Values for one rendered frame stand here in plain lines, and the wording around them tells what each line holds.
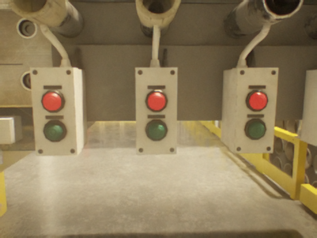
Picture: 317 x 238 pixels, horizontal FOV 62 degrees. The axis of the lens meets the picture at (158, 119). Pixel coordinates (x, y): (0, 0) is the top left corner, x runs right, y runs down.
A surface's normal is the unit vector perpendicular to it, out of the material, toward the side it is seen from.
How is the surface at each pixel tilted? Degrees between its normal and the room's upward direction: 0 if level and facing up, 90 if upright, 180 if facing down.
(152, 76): 90
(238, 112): 90
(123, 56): 90
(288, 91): 90
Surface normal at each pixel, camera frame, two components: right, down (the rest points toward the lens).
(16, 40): 0.04, 0.15
